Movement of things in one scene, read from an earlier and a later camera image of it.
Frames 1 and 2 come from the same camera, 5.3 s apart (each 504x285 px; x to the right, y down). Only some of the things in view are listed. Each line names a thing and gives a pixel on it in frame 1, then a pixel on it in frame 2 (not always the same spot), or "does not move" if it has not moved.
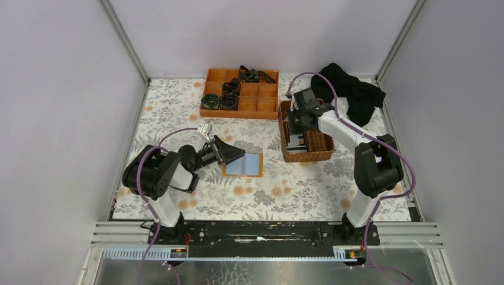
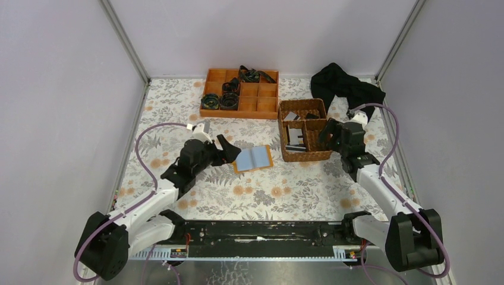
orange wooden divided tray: x=257 y=100 does not move
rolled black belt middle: x=229 y=101 does not move
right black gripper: x=295 y=128 -> x=336 y=132
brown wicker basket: x=319 y=146 does not move
